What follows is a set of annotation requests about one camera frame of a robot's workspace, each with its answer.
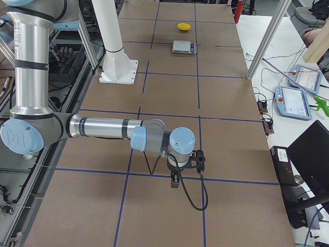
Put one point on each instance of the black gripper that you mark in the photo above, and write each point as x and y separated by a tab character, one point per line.
175	170

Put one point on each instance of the yellow mango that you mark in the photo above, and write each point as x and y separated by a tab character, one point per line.
184	27

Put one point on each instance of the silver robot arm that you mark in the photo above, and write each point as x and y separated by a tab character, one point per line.
33	125

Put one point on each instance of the orange circuit board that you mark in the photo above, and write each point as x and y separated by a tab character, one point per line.
267	122
262	106

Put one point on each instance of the black desktop box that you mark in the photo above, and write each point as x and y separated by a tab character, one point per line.
300	207

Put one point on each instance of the digital kitchen scale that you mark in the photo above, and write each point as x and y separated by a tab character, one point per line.
184	47

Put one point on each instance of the black monitor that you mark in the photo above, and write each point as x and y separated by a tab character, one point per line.
309	155

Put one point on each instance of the near teach pendant tablet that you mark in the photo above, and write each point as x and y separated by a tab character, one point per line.
292	103

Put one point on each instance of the teach pendant tablet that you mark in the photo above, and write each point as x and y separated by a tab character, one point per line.
292	103
306	77

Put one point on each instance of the far teach pendant tablet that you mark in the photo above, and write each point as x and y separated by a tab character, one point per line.
306	77

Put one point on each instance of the red cylinder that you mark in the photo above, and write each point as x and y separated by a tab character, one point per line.
238	10

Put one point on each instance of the wooden beam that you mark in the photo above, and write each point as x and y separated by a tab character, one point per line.
316	42

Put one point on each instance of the white column pedestal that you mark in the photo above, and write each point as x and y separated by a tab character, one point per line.
117	67

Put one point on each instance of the green handled reacher stick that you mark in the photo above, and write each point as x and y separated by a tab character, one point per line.
320	101

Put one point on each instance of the aluminium frame post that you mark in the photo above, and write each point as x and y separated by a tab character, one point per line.
269	33

